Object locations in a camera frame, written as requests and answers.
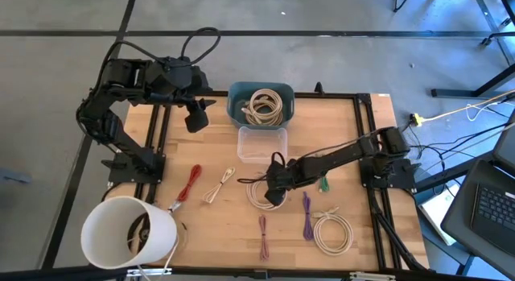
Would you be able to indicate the black bottom frame rail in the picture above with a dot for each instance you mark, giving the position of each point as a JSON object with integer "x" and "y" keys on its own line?
{"x": 257, "y": 273}

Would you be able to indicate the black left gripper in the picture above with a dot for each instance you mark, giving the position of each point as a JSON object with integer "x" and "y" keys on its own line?
{"x": 197, "y": 120}

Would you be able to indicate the white flat box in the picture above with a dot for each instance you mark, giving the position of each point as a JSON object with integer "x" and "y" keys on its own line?
{"x": 438, "y": 210}

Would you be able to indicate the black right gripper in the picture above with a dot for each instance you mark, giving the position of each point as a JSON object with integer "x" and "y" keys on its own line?
{"x": 281, "y": 176}

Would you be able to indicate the black metal table frame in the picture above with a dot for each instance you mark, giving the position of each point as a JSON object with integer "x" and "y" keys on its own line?
{"x": 322, "y": 95}

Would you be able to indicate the black laptop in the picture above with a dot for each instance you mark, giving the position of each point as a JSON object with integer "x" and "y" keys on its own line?
{"x": 495, "y": 208}

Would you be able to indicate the teal plastic bin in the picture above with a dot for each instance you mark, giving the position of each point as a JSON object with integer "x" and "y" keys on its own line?
{"x": 235, "y": 97}

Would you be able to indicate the yellow power plug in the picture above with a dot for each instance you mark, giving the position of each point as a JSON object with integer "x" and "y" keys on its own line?
{"x": 417, "y": 120}

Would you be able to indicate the black desk leg frame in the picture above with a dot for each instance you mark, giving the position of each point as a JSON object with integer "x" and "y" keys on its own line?
{"x": 483, "y": 85}

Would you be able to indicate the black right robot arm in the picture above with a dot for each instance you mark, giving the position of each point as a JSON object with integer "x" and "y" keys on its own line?
{"x": 342, "y": 152}

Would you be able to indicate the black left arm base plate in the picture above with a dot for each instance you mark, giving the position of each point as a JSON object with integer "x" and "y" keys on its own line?
{"x": 137, "y": 172}

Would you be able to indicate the white cylindrical lamp shade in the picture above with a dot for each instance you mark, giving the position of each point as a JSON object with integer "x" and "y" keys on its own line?
{"x": 104, "y": 232}

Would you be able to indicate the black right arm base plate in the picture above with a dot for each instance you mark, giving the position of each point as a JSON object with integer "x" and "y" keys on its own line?
{"x": 402, "y": 178}

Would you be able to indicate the clear plastic container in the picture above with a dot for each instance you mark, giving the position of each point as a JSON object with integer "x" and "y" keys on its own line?
{"x": 261, "y": 146}

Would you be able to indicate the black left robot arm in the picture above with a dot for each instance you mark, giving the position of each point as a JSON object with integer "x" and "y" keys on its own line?
{"x": 120, "y": 77}

